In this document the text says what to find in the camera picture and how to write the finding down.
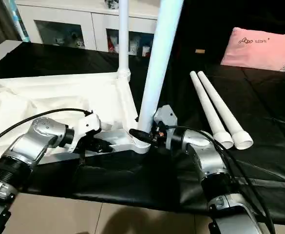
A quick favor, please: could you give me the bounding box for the white plastic table top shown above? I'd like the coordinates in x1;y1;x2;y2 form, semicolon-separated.
0;70;155;169

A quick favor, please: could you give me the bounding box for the white plastic table leg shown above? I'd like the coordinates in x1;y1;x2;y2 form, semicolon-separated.
116;0;133;84
197;71;254;150
135;0;185;145
190;71;235;150

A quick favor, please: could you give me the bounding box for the black work mat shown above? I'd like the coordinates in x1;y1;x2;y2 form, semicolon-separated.
0;41;285;226

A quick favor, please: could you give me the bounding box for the white cabinet with glass doors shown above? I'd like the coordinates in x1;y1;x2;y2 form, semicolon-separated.
13;0;163;58

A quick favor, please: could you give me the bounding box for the black furniture with yellow label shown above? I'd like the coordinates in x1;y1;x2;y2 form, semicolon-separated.
159;0;285;69

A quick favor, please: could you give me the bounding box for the pink pillow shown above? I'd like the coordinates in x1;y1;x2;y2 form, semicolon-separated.
220;27;285;74

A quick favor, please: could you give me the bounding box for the dark ornament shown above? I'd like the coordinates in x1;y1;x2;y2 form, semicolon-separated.
104;0;120;10

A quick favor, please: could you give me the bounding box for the grey curtain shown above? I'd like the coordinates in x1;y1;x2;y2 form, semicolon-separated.
0;0;32;50

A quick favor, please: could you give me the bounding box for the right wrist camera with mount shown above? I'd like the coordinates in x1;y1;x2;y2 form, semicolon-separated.
153;104;178;143

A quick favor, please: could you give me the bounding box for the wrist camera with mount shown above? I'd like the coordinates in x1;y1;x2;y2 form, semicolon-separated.
153;104;178;143
71;114;104;153

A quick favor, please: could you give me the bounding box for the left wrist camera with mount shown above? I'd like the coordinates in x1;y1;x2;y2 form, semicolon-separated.
71;114;104;153

